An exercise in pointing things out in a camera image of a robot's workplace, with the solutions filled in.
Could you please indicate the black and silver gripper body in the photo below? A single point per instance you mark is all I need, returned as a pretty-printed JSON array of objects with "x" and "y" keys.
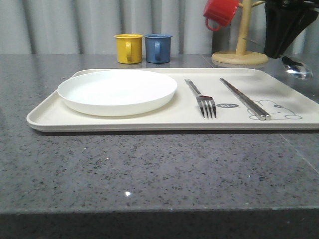
[{"x": 292, "y": 5}]

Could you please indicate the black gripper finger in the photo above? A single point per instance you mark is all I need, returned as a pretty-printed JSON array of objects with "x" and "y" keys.
[
  {"x": 296, "y": 27},
  {"x": 268, "y": 48}
]

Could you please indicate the silver metal spoon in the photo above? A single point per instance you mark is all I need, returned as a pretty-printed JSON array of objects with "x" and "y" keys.
[{"x": 293, "y": 68}]

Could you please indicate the silver metal fork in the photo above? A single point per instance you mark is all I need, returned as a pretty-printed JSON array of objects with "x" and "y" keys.
[{"x": 206, "y": 103}]

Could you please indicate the white round plate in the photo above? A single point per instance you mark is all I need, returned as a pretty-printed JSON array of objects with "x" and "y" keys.
[{"x": 115, "y": 93}]

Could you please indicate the wooden mug tree stand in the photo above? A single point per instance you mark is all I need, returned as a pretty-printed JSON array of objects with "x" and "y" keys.
[{"x": 241, "y": 56}]

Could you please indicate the red mug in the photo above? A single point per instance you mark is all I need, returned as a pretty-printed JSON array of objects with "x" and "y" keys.
[{"x": 220, "y": 11}]

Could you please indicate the cream rabbit serving tray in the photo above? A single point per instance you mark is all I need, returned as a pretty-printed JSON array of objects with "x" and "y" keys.
[{"x": 288, "y": 108}]

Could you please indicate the blue mug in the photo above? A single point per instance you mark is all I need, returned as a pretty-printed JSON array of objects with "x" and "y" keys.
[{"x": 158, "y": 47}]

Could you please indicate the yellow mug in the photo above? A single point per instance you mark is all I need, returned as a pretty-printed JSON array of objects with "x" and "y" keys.
[{"x": 129, "y": 48}]

